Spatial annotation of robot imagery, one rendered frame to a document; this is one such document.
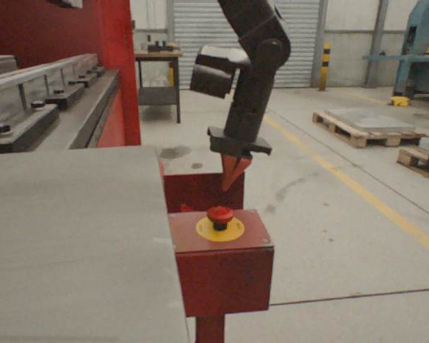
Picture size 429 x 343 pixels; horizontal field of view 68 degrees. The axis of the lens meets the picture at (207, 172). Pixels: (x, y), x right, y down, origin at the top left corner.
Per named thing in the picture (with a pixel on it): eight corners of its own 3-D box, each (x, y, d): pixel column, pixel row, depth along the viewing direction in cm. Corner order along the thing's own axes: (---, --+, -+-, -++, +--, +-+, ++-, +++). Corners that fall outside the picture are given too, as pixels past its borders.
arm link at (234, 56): (287, 45, 41) (284, 24, 47) (200, 21, 40) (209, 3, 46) (258, 121, 49) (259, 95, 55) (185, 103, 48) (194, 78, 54)
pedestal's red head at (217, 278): (269, 311, 48) (279, 206, 41) (163, 321, 46) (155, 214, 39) (242, 236, 66) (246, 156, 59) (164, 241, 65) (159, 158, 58)
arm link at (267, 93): (280, 72, 46) (274, 70, 52) (234, 60, 46) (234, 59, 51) (266, 118, 49) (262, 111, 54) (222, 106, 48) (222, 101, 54)
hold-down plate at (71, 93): (68, 108, 83) (66, 97, 82) (46, 109, 82) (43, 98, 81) (85, 92, 110) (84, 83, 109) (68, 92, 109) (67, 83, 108)
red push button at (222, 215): (235, 238, 46) (236, 216, 45) (208, 239, 46) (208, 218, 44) (230, 223, 50) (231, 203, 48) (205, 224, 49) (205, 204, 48)
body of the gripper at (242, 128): (205, 135, 56) (216, 93, 53) (259, 146, 57) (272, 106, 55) (209, 146, 50) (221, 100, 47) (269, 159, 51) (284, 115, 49)
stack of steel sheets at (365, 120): (416, 131, 342) (417, 126, 340) (361, 132, 338) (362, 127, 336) (366, 112, 434) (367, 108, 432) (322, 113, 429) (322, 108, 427)
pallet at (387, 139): (427, 146, 339) (430, 133, 333) (355, 148, 333) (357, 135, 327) (366, 121, 449) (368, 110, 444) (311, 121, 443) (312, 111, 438)
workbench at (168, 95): (184, 123, 431) (181, -1, 374) (128, 125, 423) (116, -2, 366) (179, 101, 596) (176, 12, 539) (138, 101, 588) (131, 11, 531)
